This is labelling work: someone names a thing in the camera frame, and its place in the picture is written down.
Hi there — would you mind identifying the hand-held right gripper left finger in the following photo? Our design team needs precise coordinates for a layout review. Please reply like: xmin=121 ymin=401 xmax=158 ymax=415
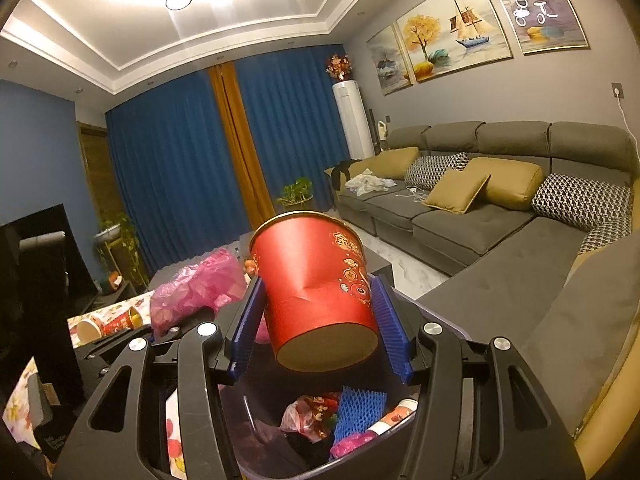
xmin=52 ymin=275 xmax=266 ymax=480

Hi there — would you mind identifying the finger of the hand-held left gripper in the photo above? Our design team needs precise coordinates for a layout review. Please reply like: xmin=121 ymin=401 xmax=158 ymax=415
xmin=77 ymin=327 xmax=183 ymax=373

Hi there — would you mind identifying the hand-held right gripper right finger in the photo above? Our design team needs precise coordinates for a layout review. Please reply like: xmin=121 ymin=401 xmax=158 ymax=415
xmin=371 ymin=275 xmax=586 ymax=480

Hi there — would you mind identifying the red gold-print paper cup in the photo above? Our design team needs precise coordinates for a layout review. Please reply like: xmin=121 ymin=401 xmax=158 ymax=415
xmin=249 ymin=211 xmax=380 ymax=373

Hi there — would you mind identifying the blue foam net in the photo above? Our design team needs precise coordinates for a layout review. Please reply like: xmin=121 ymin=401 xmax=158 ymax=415
xmin=329 ymin=385 xmax=388 ymax=458

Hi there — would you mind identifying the clear red-print plastic bag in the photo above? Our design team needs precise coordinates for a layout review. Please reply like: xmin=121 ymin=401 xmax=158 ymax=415
xmin=280 ymin=394 xmax=346 ymax=445

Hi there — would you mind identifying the grey trash bin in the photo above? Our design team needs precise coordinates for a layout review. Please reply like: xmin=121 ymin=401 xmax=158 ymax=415
xmin=215 ymin=272 xmax=473 ymax=480

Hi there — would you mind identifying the small pink plastic bag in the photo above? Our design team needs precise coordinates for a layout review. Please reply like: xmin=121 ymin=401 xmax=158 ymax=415
xmin=329 ymin=434 xmax=377 ymax=462

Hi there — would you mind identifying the beige paper cup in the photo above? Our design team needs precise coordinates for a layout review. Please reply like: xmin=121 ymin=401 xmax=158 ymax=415
xmin=75 ymin=317 xmax=104 ymax=346

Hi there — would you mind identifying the black television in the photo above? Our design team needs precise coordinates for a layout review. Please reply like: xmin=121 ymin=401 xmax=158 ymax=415
xmin=0 ymin=204 xmax=99 ymax=321

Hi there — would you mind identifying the gold plant stand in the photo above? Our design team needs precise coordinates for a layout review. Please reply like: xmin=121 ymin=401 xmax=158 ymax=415
xmin=102 ymin=240 xmax=139 ymax=291

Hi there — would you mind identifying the vine plant in white pot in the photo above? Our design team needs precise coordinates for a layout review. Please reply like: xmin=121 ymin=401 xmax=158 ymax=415
xmin=95 ymin=212 xmax=147 ymax=286

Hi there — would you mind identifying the grey sofa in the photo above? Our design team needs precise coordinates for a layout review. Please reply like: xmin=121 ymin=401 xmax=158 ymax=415
xmin=325 ymin=120 xmax=640 ymax=480

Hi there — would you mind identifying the plant in green pot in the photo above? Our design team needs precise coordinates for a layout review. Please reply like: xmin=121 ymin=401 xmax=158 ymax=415
xmin=276 ymin=177 xmax=315 ymax=214

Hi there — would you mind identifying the brown wooden door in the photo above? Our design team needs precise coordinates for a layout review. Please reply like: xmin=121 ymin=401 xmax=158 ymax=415
xmin=77 ymin=121 xmax=121 ymax=221

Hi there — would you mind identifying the white cloth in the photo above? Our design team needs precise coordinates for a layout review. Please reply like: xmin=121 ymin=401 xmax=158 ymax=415
xmin=347 ymin=170 xmax=397 ymax=196

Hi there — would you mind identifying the square mustard cushion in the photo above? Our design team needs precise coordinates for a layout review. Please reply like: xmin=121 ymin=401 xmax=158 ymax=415
xmin=424 ymin=168 xmax=492 ymax=214

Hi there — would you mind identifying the long mustard cushion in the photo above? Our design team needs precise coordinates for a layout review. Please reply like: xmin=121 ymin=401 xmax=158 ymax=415
xmin=362 ymin=147 xmax=422 ymax=181

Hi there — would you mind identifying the black garment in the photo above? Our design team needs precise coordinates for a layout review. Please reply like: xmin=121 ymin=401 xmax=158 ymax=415
xmin=330 ymin=160 xmax=364 ymax=191

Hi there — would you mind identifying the wide blue curtain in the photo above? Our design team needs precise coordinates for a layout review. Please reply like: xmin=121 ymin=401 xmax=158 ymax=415
xmin=105 ymin=67 xmax=251 ymax=272

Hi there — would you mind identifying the orange curtain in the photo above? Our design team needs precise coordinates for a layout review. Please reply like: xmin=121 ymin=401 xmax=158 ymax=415
xmin=207 ymin=62 xmax=276 ymax=233

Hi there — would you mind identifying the rounded mustard cushion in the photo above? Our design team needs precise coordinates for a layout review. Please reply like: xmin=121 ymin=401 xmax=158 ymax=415
xmin=470 ymin=157 xmax=546 ymax=211

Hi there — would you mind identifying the narrow blue curtain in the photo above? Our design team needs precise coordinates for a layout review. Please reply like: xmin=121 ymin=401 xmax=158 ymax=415
xmin=235 ymin=45 xmax=351 ymax=216

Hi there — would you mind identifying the white standing air conditioner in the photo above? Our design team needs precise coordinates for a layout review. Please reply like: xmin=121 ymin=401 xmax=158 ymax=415
xmin=332 ymin=80 xmax=376 ymax=159

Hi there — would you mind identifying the large black white patterned cushion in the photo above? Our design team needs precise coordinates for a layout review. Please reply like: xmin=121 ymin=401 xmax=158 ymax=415
xmin=531 ymin=174 xmax=632 ymax=232

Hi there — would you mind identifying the houndstooth patterned cushion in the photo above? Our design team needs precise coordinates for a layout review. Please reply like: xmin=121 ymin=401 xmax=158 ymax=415
xmin=579 ymin=219 xmax=632 ymax=256

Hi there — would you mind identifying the grey landscape painting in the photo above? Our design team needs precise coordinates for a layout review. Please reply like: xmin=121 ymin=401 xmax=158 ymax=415
xmin=367 ymin=27 xmax=414 ymax=96

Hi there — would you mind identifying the orange flower decoration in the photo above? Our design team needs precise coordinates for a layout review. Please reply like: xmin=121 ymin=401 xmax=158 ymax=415
xmin=325 ymin=54 xmax=351 ymax=81

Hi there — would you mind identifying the golden tree sailboat painting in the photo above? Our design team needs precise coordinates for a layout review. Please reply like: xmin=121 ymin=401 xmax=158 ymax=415
xmin=396 ymin=0 xmax=514 ymax=84

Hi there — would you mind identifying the purple seascape painting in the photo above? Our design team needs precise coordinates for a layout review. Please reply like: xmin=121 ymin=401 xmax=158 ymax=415
xmin=482 ymin=0 xmax=591 ymax=55

